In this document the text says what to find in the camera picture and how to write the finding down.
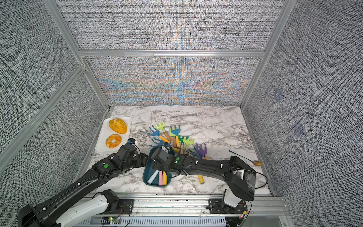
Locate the teal fork rake yellow handle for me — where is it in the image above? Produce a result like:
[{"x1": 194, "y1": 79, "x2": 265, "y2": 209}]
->
[{"x1": 163, "y1": 172, "x2": 168, "y2": 185}]

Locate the purple rake pink handle front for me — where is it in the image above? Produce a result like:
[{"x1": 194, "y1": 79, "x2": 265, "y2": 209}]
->
[{"x1": 158, "y1": 171, "x2": 164, "y2": 186}]

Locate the purple rake pink handle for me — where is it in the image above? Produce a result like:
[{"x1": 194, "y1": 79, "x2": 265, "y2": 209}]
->
[
  {"x1": 195, "y1": 143, "x2": 208, "y2": 159},
  {"x1": 158, "y1": 171, "x2": 164, "y2": 186}
]

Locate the light blue rake white handle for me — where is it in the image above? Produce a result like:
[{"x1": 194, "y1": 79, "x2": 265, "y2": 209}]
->
[{"x1": 147, "y1": 171, "x2": 159, "y2": 184}]

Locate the lime rake light wood handle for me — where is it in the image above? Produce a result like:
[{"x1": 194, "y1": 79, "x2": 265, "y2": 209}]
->
[{"x1": 181, "y1": 136, "x2": 194, "y2": 154}]

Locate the purple rake pink handle back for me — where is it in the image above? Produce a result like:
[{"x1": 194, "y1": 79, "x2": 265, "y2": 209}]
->
[{"x1": 195, "y1": 143, "x2": 208, "y2": 159}]

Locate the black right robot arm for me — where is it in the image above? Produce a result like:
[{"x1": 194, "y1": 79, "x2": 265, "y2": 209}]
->
[{"x1": 149, "y1": 148, "x2": 257, "y2": 214}]

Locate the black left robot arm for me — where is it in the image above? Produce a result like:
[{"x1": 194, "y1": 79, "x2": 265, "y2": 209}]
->
[{"x1": 18, "y1": 143, "x2": 148, "y2": 227}]

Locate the teal plastic storage box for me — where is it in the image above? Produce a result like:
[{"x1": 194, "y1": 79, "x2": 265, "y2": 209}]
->
[{"x1": 142, "y1": 153, "x2": 173, "y2": 188}]

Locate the white rectangular tray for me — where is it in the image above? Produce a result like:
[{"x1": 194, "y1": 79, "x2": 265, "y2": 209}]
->
[{"x1": 95, "y1": 116, "x2": 132, "y2": 153}]

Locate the oval yellow bread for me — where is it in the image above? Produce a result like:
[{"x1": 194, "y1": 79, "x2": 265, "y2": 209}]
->
[{"x1": 109, "y1": 118, "x2": 127, "y2": 134}]

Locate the blue rake yellow handle lower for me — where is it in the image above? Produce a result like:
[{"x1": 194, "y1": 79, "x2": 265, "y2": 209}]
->
[{"x1": 149, "y1": 138, "x2": 168, "y2": 147}]

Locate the green rake pale wood handle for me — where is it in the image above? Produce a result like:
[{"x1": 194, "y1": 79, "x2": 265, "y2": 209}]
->
[{"x1": 178, "y1": 135, "x2": 184, "y2": 154}]

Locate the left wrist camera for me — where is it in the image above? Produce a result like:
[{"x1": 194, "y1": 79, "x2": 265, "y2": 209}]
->
[{"x1": 127, "y1": 138, "x2": 137, "y2": 145}]

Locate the lime trowel brown wood handle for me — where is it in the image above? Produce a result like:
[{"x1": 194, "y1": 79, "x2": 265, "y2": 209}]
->
[{"x1": 169, "y1": 126, "x2": 176, "y2": 147}]

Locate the blue rake yellow handle upper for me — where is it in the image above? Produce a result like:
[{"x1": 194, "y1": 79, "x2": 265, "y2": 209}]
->
[{"x1": 146, "y1": 126, "x2": 169, "y2": 143}]

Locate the blue fork rake yellow handle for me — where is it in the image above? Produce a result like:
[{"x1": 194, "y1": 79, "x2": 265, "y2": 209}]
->
[{"x1": 170, "y1": 125, "x2": 181, "y2": 148}]

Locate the lime rake brown wood handle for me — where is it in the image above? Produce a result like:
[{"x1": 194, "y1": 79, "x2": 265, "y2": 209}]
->
[{"x1": 155, "y1": 122, "x2": 173, "y2": 142}]

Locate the glazed ring donut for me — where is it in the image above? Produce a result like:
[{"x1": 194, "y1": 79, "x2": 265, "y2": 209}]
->
[{"x1": 105, "y1": 134, "x2": 122, "y2": 148}]

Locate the aluminium front rail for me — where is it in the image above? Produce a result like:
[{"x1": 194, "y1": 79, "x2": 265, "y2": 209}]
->
[{"x1": 52, "y1": 194, "x2": 290, "y2": 218}]

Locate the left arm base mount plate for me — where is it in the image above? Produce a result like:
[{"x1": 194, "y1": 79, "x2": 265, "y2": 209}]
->
[{"x1": 112, "y1": 199, "x2": 135, "y2": 215}]

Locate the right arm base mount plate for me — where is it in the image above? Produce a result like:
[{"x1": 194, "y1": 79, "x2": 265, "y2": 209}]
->
[{"x1": 206, "y1": 199, "x2": 248, "y2": 214}]

